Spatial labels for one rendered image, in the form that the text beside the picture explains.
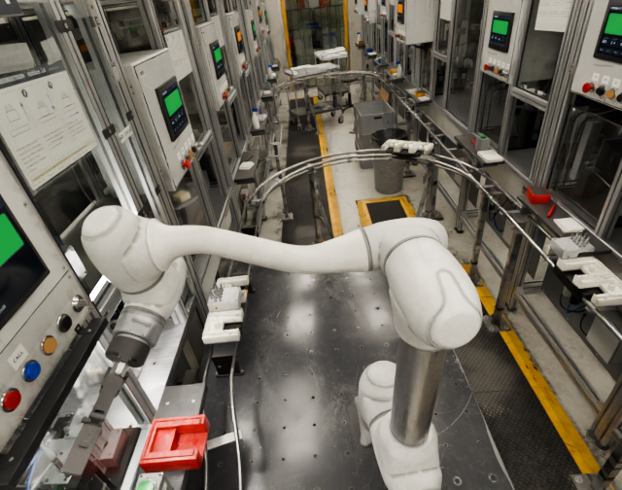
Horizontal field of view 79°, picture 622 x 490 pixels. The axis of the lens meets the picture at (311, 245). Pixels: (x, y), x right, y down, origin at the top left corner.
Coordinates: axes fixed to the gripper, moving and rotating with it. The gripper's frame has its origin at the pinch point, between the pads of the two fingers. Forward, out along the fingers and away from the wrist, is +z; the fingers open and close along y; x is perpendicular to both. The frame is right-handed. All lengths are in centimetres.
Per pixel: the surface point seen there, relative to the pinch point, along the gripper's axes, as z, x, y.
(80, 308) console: -27.4, -13.2, -11.4
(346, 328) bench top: -70, 80, -52
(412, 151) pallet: -230, 122, -53
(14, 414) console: -4.1, -12.7, -5.1
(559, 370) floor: -90, 217, -42
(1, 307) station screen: -17.4, -21.1, 6.3
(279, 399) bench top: -34, 56, -56
